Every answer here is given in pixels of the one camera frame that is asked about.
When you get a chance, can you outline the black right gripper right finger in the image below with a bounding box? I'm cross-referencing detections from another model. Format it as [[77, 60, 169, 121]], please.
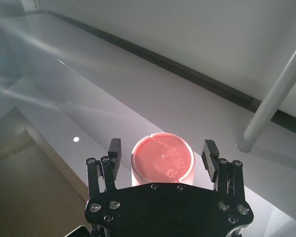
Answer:
[[201, 139, 245, 198]]

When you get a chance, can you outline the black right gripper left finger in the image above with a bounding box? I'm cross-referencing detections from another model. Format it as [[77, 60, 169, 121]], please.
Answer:
[[85, 138, 123, 198]]

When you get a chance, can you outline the pink plastic cup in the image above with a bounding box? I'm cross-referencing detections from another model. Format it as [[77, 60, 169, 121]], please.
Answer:
[[130, 132, 195, 187]]

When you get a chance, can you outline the light grey round pole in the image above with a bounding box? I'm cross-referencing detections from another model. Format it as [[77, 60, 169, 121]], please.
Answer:
[[236, 34, 296, 153]]

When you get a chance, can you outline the black edge strip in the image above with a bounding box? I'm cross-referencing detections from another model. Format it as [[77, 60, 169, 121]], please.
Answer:
[[22, 9, 296, 138]]

